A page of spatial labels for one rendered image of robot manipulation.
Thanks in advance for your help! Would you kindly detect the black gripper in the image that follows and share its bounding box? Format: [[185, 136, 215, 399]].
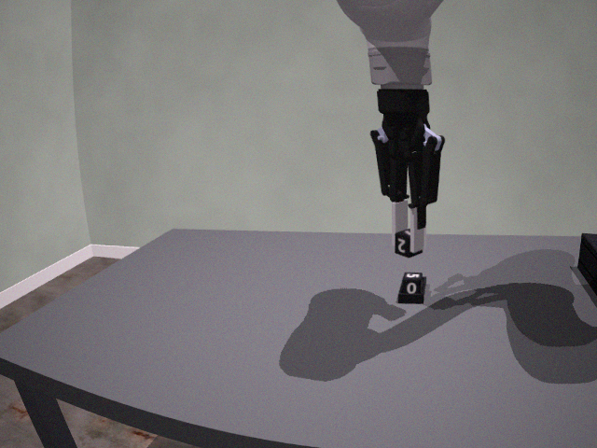
[[370, 89, 445, 253]]

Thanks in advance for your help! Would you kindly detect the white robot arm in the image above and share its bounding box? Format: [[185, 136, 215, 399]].
[[337, 0, 444, 90]]

